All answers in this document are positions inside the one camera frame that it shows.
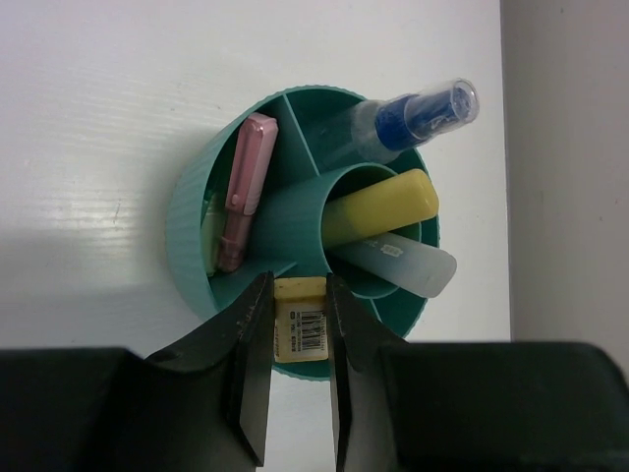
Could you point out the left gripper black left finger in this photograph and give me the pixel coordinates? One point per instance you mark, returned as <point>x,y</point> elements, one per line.
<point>198,404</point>

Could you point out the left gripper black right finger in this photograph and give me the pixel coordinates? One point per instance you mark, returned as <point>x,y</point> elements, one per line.
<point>482,406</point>

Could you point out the small tan square box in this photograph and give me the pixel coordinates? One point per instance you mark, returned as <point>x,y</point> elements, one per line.
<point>300,329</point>

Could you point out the white item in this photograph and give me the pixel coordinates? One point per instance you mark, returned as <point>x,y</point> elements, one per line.
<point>418,268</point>

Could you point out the green highlighter marker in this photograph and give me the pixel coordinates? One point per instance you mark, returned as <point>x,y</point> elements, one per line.
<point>211,230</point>

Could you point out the yellow highlighter marker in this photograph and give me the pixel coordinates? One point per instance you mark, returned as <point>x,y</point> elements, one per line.
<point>405,199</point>

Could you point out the clear spray bottle blue cap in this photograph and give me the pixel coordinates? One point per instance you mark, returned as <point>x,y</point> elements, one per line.
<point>378,131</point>

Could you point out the pink highlighter marker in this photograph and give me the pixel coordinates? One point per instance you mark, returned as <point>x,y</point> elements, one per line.
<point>254,147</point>

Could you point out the teal round divided container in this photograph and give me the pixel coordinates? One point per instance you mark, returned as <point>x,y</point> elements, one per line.
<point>285,238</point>

